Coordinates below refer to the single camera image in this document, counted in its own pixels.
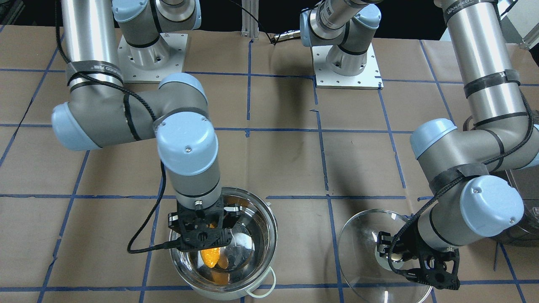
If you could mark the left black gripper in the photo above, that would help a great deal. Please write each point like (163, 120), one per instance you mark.
(407, 247)

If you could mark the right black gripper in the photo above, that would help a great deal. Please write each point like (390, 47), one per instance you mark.
(174, 219)

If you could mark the glass pot lid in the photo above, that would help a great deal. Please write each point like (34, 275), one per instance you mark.
(365, 270)

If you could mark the yellow corn cob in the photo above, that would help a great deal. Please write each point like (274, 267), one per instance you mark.
(216, 257)

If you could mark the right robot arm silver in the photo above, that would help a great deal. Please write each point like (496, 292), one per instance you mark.
(103, 112)

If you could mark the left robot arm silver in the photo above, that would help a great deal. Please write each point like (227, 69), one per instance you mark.
(504, 135)

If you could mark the pale green cooking pot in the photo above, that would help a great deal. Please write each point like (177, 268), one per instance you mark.
(242, 267)

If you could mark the dark brown rice cooker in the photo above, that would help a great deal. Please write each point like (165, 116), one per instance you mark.
(504, 205)

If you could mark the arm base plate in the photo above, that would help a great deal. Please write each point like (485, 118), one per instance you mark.
(152, 64)
(338, 70)

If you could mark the aluminium frame post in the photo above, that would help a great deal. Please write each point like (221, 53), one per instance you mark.
(249, 17)

